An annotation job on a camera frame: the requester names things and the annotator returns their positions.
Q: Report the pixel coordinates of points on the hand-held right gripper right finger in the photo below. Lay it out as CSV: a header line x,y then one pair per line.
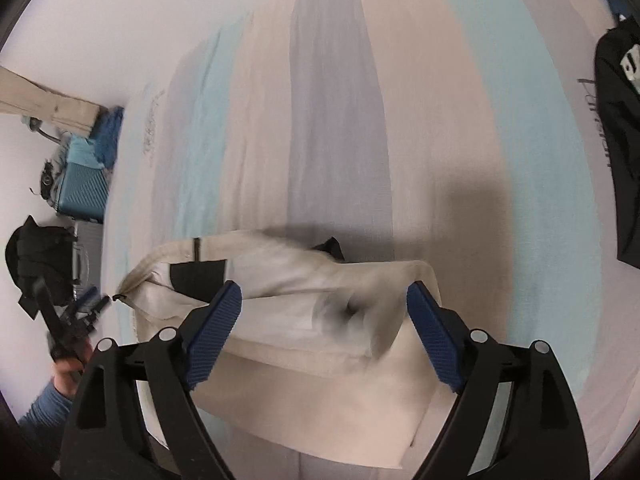
x,y
434,335

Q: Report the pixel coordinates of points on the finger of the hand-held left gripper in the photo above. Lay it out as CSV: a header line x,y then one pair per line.
x,y
87,305

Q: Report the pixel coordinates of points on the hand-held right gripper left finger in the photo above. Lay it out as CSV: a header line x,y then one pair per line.
x,y
215,332

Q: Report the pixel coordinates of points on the white and black jacket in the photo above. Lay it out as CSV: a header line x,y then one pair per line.
x,y
320,360

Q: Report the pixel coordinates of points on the person's left forearm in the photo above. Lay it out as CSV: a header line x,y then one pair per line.
x,y
47,412

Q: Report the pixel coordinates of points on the pile of blue clothes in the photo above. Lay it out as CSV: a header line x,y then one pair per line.
x,y
109,135

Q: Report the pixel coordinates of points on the person's left hand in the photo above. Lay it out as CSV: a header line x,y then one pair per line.
x,y
67,370

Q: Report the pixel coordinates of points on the grey suitcase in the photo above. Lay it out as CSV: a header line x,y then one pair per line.
x,y
87,260

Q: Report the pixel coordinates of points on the black bag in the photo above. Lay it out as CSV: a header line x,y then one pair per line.
x,y
40,260

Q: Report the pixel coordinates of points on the teal suitcase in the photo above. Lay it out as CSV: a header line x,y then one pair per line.
x,y
82,180

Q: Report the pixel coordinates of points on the pastel striped bed sheet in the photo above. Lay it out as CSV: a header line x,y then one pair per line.
x,y
450,160

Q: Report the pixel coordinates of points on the beige curtain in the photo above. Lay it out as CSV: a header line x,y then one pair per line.
x,y
45,102

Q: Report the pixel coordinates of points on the black garment with white label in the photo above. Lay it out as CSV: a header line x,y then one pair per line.
x,y
622,150

